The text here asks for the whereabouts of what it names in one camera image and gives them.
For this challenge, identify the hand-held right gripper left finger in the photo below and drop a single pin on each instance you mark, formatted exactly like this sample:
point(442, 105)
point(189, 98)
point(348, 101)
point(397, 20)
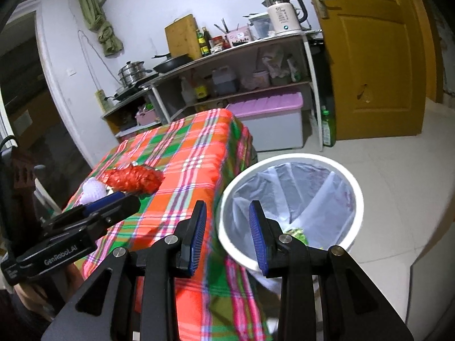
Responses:
point(197, 232)

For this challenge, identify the dark sauce bottle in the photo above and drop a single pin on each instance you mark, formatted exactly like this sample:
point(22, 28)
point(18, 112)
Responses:
point(205, 41)

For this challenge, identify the pink plastic jar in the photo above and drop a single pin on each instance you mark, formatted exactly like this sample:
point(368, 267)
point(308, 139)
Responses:
point(259, 78)

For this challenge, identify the white metal shelf rack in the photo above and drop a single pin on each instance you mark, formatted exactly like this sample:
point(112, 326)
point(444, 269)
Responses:
point(248, 43)

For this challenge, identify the pink basin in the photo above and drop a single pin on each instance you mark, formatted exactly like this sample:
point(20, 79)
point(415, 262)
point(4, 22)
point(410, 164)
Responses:
point(145, 115)

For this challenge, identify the clear lidded container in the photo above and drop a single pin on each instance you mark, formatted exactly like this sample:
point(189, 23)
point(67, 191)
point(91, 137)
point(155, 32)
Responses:
point(261, 25)

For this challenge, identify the green glass sauce bottle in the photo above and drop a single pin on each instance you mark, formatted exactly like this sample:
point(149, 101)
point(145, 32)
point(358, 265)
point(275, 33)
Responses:
point(199, 42)

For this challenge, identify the crumpled plastic bags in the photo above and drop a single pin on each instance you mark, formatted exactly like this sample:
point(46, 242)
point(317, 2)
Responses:
point(277, 67)

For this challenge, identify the green plastic bottle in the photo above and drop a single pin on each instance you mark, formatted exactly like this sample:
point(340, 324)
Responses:
point(327, 128)

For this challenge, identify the clear plastic bin liner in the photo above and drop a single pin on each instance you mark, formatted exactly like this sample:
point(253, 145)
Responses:
point(284, 191)

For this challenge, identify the white wall switch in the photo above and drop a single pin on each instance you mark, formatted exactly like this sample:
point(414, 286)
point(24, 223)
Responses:
point(72, 71)

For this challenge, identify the green hanging cloth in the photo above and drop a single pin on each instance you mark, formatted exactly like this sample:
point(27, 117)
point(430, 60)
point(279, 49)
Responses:
point(99, 17)

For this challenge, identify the white electric kettle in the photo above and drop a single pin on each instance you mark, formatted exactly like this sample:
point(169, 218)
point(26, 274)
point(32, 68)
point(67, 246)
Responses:
point(282, 16)

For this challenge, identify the red wrapper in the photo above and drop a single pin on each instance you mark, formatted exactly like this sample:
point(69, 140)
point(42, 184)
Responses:
point(133, 179)

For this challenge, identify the black gas stove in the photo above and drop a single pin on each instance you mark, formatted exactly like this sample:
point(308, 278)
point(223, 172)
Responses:
point(126, 93)

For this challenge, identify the purple-lid storage box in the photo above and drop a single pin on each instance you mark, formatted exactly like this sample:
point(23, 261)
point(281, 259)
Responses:
point(270, 124)

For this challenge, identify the yellow-label bottle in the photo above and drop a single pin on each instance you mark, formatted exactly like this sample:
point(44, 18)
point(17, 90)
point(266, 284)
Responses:
point(201, 90)

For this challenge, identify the wooden cutting board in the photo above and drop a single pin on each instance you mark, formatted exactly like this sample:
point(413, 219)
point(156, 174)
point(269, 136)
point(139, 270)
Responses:
point(181, 37)

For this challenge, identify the yellowed power strip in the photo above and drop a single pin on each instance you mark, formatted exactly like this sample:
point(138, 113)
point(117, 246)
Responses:
point(101, 101)

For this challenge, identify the grey refrigerator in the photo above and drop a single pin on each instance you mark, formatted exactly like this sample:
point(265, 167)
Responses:
point(432, 291)

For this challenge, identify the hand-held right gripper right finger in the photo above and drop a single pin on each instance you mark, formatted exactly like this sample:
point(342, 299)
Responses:
point(256, 238)

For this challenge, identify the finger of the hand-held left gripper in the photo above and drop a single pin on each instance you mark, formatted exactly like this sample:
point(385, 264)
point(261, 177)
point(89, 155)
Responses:
point(103, 202)
point(121, 209)

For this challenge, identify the plaid tablecloth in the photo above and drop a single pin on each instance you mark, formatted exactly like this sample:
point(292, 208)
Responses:
point(199, 149)

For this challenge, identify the steel steamer pot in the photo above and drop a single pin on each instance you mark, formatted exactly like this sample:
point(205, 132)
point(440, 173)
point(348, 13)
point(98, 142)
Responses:
point(131, 73)

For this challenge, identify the yellow wooden door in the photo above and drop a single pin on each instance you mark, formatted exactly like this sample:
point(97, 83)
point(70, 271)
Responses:
point(373, 60)

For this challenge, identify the person's left hand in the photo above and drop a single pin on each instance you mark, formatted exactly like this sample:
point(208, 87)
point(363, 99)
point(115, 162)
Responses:
point(33, 294)

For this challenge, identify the green wrapper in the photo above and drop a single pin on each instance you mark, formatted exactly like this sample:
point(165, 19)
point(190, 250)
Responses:
point(298, 235)

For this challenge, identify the pink utensil box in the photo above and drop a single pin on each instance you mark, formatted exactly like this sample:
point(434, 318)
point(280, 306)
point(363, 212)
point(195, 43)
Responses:
point(240, 36)

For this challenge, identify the red-lid seasoning jars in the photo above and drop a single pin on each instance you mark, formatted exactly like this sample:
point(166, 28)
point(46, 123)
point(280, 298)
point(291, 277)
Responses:
point(217, 42)

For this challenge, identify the black frying pan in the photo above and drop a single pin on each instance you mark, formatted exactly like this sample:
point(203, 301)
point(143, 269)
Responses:
point(174, 62)

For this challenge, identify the yellow door frame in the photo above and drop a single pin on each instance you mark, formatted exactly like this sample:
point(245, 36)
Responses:
point(424, 42)

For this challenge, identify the white round trash bin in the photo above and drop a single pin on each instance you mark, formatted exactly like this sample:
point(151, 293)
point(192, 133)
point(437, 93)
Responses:
point(233, 252)

